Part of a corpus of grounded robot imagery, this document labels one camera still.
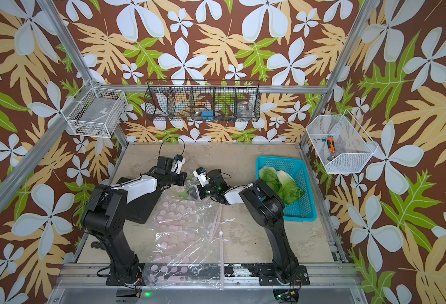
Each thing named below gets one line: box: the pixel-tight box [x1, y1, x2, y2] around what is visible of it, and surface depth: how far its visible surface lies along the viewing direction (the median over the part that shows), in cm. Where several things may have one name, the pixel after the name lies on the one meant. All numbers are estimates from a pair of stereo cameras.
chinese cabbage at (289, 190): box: [276, 169, 305, 205], surface depth 93 cm
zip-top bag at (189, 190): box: [165, 174, 205, 202], surface depth 89 cm
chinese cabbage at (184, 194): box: [176, 182, 192, 200], surface depth 93 cm
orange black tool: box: [326, 137, 336, 154], surface depth 86 cm
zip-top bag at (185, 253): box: [141, 213, 225, 291], surface depth 80 cm
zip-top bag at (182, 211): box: [149, 184, 223, 244], surface depth 89 cm
